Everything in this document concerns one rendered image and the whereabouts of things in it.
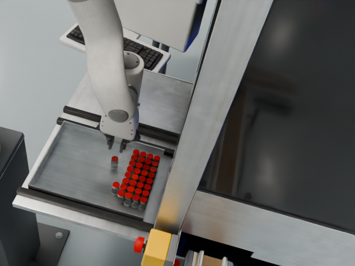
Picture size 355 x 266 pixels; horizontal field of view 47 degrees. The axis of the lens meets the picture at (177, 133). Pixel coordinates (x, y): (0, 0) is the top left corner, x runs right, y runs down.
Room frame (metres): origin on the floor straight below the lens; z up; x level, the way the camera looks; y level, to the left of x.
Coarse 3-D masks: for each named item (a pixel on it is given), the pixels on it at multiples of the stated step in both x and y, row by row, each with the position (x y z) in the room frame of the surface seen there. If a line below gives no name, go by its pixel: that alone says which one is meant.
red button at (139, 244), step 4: (140, 236) 0.47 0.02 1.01; (136, 240) 0.46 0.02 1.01; (140, 240) 0.46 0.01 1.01; (136, 244) 0.45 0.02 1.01; (140, 244) 0.45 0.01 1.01; (144, 244) 0.46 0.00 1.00; (136, 248) 0.44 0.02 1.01; (140, 248) 0.44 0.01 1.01; (136, 252) 0.44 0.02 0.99; (140, 252) 0.44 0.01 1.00
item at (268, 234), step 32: (192, 96) 0.80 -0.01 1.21; (192, 224) 0.51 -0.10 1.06; (224, 224) 0.51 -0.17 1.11; (256, 224) 0.51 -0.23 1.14; (288, 224) 0.51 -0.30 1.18; (320, 224) 0.52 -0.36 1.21; (256, 256) 0.51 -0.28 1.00; (288, 256) 0.51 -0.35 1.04; (320, 256) 0.51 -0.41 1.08; (352, 256) 0.52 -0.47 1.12
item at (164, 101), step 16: (144, 80) 1.16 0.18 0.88; (160, 80) 1.17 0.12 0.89; (176, 80) 1.17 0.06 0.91; (144, 96) 1.08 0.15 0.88; (160, 96) 1.10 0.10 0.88; (176, 96) 1.12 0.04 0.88; (144, 112) 1.00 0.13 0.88; (160, 112) 1.02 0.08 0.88; (176, 112) 1.04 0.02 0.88; (160, 128) 0.92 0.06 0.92; (176, 128) 0.97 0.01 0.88
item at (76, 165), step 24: (72, 144) 0.78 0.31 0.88; (96, 144) 0.80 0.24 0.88; (144, 144) 0.83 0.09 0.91; (48, 168) 0.67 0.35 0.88; (72, 168) 0.69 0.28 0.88; (96, 168) 0.71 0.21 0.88; (120, 168) 0.74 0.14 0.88; (48, 192) 0.58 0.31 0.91; (72, 192) 0.61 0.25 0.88; (96, 192) 0.63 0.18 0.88
